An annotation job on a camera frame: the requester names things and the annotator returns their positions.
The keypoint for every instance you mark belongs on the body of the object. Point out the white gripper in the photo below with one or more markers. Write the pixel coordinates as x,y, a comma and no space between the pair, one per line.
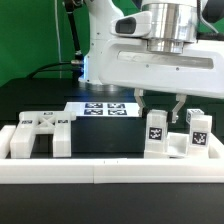
198,70

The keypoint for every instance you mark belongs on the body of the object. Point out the white chair seat block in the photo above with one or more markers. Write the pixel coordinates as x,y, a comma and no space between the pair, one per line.
176,147

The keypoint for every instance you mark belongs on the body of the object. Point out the white chair back frame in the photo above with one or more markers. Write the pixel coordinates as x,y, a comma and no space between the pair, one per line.
33,123

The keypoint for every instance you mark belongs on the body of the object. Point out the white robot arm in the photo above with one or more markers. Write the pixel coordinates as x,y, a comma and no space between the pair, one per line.
168,46

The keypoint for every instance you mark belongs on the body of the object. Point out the white tagged cube far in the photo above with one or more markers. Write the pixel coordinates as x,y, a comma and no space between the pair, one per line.
192,112

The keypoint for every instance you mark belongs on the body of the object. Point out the white U-shaped border fence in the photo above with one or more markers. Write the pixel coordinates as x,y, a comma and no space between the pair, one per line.
101,171

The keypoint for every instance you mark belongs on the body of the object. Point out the white marker sheet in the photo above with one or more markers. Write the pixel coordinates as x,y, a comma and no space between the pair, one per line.
103,109

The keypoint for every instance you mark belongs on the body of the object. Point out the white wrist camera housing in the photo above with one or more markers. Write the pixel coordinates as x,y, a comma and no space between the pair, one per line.
137,25

